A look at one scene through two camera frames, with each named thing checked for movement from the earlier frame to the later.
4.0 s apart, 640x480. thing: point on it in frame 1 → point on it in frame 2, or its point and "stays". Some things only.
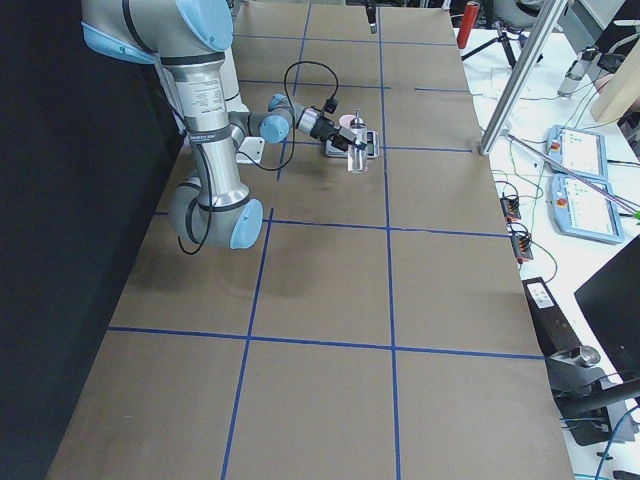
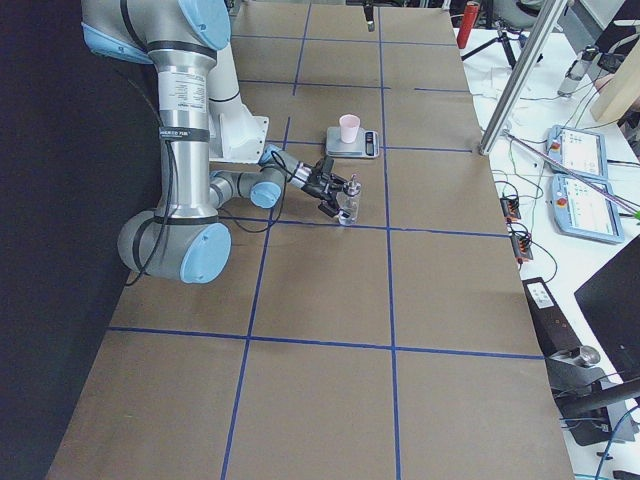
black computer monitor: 611,301 stays
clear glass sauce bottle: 358,158 → 348,200
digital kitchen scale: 372,143 stays
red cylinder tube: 469,17 stays
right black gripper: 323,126 → 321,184
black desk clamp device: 583,395 stays
